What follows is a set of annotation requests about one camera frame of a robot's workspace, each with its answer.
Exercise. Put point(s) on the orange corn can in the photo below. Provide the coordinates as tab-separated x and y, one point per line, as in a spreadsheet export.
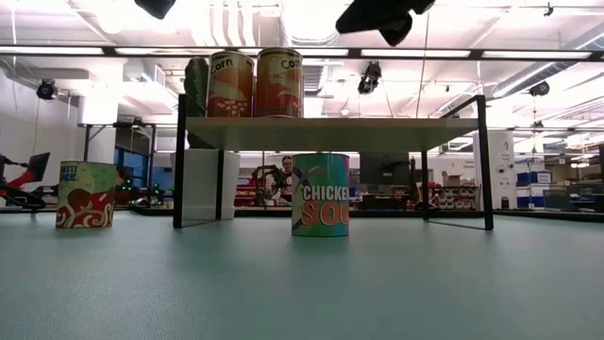
279	85
231	90

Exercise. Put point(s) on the black metal table frame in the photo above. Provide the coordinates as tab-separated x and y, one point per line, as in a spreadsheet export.
377	213

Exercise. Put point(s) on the black overhead frame bar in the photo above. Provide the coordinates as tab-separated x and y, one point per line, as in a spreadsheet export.
231	52

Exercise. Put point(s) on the chicken soup can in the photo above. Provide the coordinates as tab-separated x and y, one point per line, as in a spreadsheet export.
321	198

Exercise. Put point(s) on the black ceiling camera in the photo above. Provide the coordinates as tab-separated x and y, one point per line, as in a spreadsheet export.
47	90
540	89

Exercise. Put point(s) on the green cactus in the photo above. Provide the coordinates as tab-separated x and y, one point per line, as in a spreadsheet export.
196	85

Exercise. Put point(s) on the black overhead camera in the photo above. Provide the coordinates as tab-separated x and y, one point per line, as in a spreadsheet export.
370	75

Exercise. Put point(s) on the white plant pot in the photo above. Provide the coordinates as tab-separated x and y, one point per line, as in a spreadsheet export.
200	184

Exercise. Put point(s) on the wooden shelf black metal legs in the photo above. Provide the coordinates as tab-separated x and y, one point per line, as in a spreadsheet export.
330	134

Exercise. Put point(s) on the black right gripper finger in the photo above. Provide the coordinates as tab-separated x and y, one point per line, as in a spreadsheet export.
373	16

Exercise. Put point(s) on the rack with blue bins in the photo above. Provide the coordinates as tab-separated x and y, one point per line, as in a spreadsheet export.
531	178

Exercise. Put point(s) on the spaghetti can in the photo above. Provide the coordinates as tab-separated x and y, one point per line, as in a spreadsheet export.
85	198

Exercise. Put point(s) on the red and black machine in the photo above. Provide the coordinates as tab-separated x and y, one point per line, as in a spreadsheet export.
38	163

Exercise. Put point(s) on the person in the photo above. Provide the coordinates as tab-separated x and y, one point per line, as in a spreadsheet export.
286	165

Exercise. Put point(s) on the black background monitor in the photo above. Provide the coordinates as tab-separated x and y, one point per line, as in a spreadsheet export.
377	167

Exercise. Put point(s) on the green table mat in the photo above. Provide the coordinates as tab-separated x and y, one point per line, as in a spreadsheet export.
302	293

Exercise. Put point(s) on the black metal stand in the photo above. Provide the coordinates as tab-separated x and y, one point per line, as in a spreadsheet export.
87	141

